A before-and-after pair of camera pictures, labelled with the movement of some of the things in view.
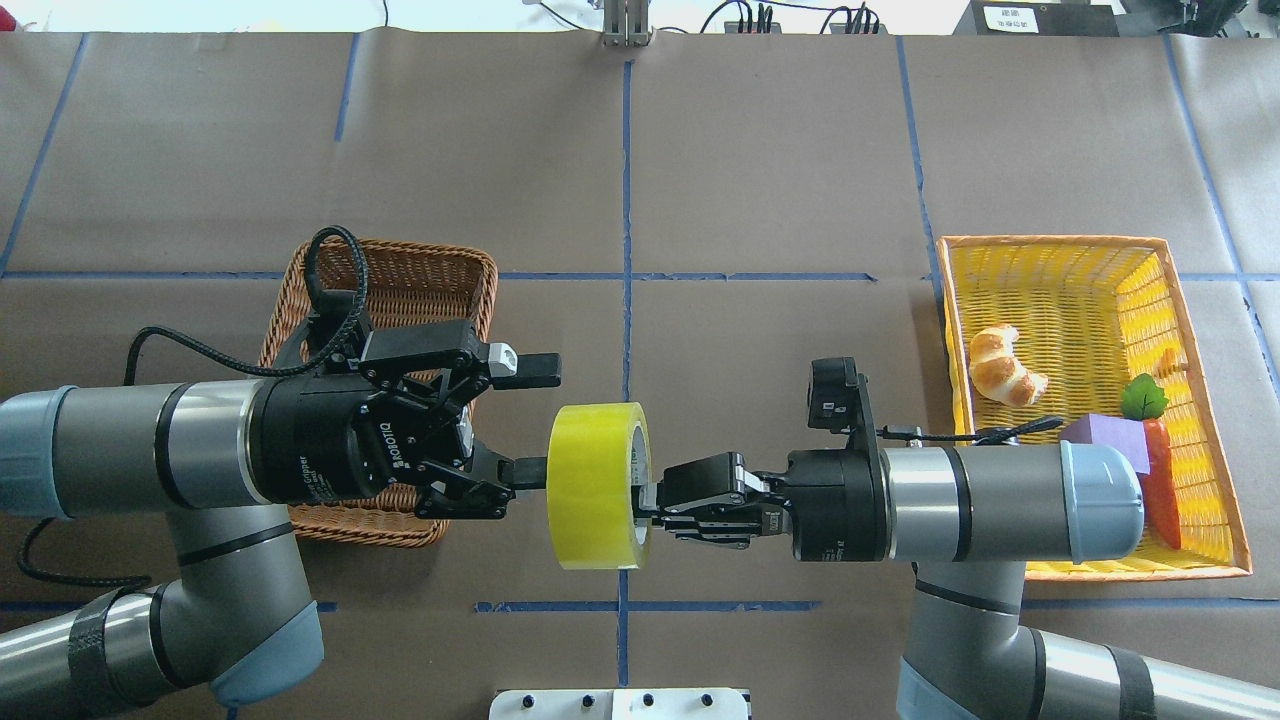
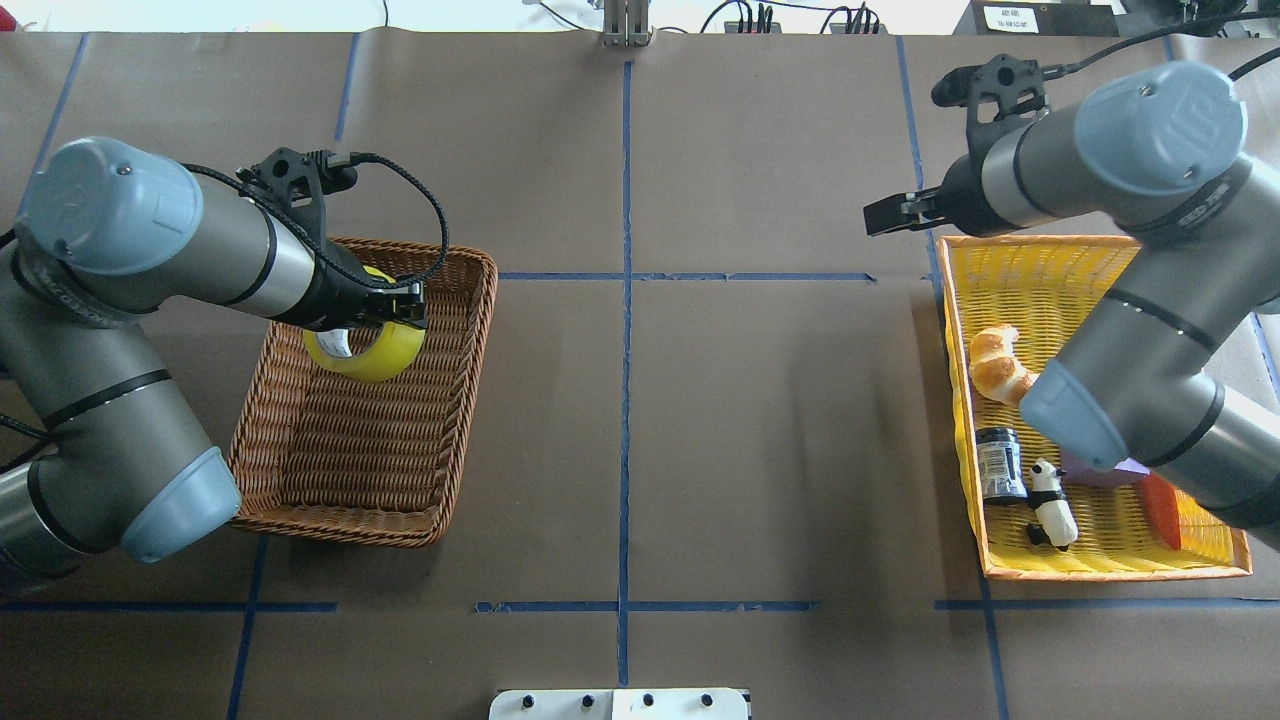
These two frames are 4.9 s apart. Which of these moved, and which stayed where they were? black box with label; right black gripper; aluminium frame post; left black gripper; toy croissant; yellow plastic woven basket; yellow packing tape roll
Moved: left black gripper; yellow packing tape roll; right black gripper
Stayed: aluminium frame post; toy croissant; yellow plastic woven basket; black box with label
